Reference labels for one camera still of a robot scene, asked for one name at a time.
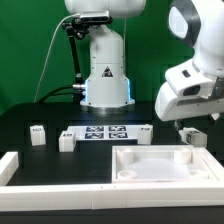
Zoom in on grey camera on mount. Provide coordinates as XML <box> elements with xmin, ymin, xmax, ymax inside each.
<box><xmin>80</xmin><ymin>11</ymin><xmax>110</xmax><ymax>23</ymax></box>

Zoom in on white base tag plate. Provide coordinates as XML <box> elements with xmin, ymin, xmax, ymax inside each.
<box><xmin>67</xmin><ymin>125</ymin><xmax>141</xmax><ymax>141</ymax></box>

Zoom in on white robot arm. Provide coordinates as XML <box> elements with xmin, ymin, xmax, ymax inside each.
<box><xmin>64</xmin><ymin>0</ymin><xmax>224</xmax><ymax>121</ymax></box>

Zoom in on white U-shaped fence wall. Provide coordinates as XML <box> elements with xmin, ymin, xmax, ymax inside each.
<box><xmin>0</xmin><ymin>152</ymin><xmax>224</xmax><ymax>211</ymax></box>

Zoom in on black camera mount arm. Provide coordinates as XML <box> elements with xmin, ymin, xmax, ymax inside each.
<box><xmin>61</xmin><ymin>16</ymin><xmax>113</xmax><ymax>104</ymax></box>

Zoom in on white camera cable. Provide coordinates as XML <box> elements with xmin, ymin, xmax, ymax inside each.
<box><xmin>33</xmin><ymin>13</ymin><xmax>81</xmax><ymax>103</ymax></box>

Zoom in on black cables at base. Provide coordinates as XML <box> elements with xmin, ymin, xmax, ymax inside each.
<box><xmin>37</xmin><ymin>84</ymin><xmax>84</xmax><ymax>103</ymax></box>

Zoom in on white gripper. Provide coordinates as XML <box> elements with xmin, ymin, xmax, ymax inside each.
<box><xmin>155</xmin><ymin>59</ymin><xmax>224</xmax><ymax>131</ymax></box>

